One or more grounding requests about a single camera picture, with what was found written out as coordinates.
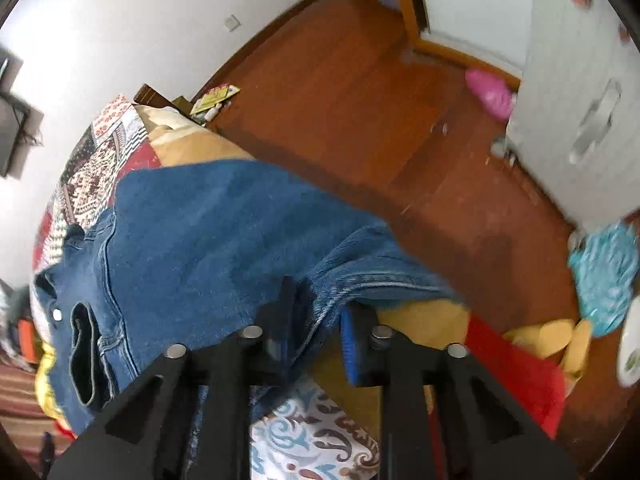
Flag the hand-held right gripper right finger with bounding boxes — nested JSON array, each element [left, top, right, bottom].
[[340, 304, 581, 480]]

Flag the blue denim jeans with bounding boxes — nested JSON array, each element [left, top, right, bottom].
[[32, 160, 468, 436]]

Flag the orange box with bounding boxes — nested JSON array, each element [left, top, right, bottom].
[[18, 319, 41, 365]]

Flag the striped brown red curtain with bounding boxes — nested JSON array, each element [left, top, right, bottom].
[[0, 352, 63, 443]]

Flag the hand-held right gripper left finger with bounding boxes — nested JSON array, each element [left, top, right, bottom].
[[47, 276, 298, 480]]

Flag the metal wardrobe door handle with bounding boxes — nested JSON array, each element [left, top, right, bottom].
[[567, 79, 623, 165]]

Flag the white plastic container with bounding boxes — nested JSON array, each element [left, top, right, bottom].
[[615, 294, 640, 389]]

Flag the small black wall monitor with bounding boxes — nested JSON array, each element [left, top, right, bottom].
[[0, 91, 45, 179]]

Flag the yellow slipper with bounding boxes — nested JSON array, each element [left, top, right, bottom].
[[502, 319, 576, 359], [561, 319, 594, 377]]

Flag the patchwork patterned bed sheet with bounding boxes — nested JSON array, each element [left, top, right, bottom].
[[31, 94, 382, 480]]

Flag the wooden door frame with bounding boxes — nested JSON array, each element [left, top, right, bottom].
[[385, 0, 432, 50]]

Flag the pink bag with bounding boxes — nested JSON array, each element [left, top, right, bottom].
[[466, 68, 517, 122]]

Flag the white wardrobe door with stickers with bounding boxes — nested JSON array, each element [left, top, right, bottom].
[[506, 0, 640, 233]]

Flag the teal patterned cloth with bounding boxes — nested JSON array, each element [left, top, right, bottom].
[[567, 221, 640, 339]]

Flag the yellow cartoon blanket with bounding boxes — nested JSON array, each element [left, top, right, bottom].
[[34, 342, 68, 423]]

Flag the yellow and red bed cover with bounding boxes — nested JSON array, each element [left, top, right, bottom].
[[135, 105, 567, 441]]

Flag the wooden bed footboard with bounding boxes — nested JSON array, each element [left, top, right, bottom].
[[134, 83, 190, 112]]

